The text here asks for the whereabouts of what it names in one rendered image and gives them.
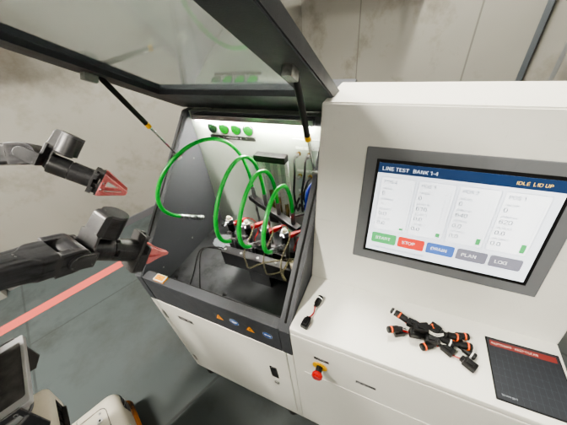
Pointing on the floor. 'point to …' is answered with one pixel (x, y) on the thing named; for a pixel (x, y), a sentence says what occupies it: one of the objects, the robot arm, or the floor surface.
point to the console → (429, 293)
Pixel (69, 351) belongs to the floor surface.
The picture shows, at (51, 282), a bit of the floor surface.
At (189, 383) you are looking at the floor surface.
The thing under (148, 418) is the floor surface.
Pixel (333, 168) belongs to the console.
